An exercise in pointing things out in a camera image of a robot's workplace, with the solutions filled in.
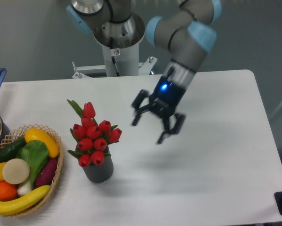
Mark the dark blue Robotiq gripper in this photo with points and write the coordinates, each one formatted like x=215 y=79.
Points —
x=162 y=102

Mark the red tulip bouquet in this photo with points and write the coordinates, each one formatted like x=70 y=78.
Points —
x=92 y=138

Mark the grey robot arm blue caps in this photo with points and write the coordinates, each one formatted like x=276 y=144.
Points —
x=187 y=36

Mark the dark grey ribbed vase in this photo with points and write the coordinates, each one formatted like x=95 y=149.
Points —
x=97 y=165

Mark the yellow squash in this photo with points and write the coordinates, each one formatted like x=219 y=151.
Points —
x=40 y=135

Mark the green bok choy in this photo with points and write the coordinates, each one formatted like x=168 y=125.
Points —
x=35 y=154

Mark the purple sweet potato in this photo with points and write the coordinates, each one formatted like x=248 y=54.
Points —
x=47 y=174

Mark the woven wicker basket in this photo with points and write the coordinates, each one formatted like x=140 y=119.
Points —
x=19 y=133

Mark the beige round disc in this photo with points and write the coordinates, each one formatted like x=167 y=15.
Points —
x=15 y=171

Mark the dark green cucumber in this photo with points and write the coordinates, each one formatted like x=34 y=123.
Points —
x=10 y=150

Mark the orange fruit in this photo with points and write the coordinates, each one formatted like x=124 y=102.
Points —
x=8 y=191

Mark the yellow banana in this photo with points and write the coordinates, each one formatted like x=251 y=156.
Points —
x=20 y=204

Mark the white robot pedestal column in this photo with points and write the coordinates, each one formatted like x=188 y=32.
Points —
x=121 y=61

